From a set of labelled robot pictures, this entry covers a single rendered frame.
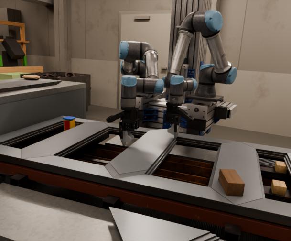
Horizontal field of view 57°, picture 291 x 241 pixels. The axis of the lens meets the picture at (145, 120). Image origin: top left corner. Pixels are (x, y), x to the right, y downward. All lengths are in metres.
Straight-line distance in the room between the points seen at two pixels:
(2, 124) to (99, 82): 5.08
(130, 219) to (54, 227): 0.25
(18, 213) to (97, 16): 5.90
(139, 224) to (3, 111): 1.07
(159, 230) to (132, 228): 0.09
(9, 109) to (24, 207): 0.74
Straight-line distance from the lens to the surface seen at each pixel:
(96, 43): 6.65
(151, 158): 1.26
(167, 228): 0.91
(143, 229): 0.90
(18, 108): 1.76
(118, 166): 1.16
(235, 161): 1.35
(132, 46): 1.72
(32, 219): 1.05
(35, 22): 8.07
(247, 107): 5.37
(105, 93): 6.55
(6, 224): 1.05
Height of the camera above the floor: 1.32
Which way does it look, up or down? 14 degrees down
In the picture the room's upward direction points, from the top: 3 degrees clockwise
